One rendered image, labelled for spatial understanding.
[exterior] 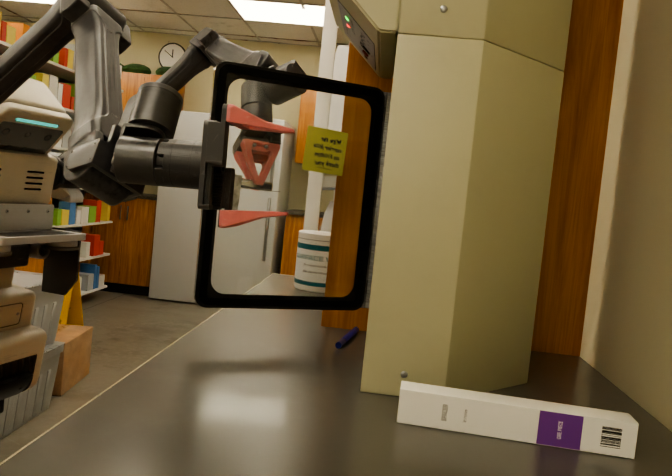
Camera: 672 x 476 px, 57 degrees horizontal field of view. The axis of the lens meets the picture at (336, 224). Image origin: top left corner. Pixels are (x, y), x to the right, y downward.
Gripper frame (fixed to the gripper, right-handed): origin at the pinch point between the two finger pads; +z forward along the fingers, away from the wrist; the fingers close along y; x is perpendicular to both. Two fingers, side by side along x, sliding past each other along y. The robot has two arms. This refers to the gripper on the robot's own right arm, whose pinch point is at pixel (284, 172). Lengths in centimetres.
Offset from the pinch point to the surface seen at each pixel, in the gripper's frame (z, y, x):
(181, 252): -166, -58, 500
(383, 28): 10.2, 19.8, 7.8
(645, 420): 49, -28, 11
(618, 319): 55, -19, 38
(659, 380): 54, -25, 20
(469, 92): 21.8, 12.4, 7.8
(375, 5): 8.9, 22.6, 7.8
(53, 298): -136, -58, 211
